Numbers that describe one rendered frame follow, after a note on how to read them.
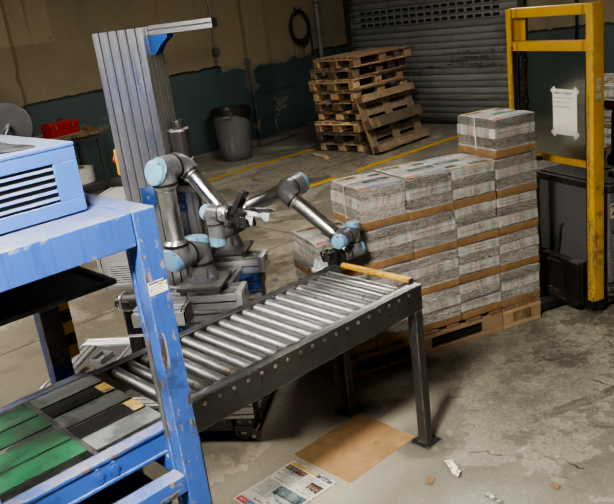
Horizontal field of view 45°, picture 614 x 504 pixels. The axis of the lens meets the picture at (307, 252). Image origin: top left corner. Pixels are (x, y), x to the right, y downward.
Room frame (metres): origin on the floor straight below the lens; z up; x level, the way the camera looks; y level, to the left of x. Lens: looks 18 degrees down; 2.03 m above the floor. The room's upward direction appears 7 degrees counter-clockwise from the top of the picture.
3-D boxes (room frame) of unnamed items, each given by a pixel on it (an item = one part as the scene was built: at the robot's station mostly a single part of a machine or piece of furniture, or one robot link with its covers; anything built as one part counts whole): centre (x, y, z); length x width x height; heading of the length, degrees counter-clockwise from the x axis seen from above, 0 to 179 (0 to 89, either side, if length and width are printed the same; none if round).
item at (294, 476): (2.84, 0.23, 0.00); 0.37 x 0.28 x 0.01; 131
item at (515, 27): (4.87, -1.49, 0.97); 0.09 x 0.09 x 1.75; 21
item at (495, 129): (4.40, -1.20, 0.65); 0.39 x 0.30 x 1.29; 21
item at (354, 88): (10.95, -1.09, 0.65); 1.33 x 0.94 x 1.30; 135
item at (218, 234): (3.22, 0.38, 1.11); 0.11 x 0.08 x 0.11; 143
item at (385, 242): (4.14, -0.53, 0.42); 1.17 x 0.39 x 0.83; 111
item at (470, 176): (4.30, -0.93, 0.95); 0.38 x 0.29 x 0.23; 20
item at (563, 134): (4.57, -1.63, 1.27); 0.57 x 0.01 x 0.65; 21
